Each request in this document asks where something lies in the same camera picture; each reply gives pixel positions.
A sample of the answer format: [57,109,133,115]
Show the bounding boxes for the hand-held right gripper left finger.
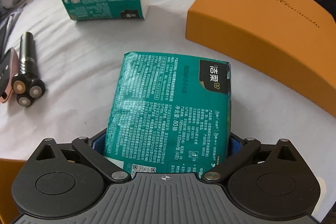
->
[29,128,132,183]

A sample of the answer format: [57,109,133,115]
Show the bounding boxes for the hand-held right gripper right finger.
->
[203,131,306,184]

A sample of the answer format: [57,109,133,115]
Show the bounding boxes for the orange cardboard box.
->
[0,158,28,214]

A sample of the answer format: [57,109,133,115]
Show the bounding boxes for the grey printed bed sheet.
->
[0,0,336,214]

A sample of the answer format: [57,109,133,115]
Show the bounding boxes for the black three-head shaver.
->
[12,32,46,108]

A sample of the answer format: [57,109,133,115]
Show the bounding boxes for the pink computer mouse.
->
[0,47,20,104]

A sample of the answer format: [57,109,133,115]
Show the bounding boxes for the orange box lid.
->
[185,0,336,117]

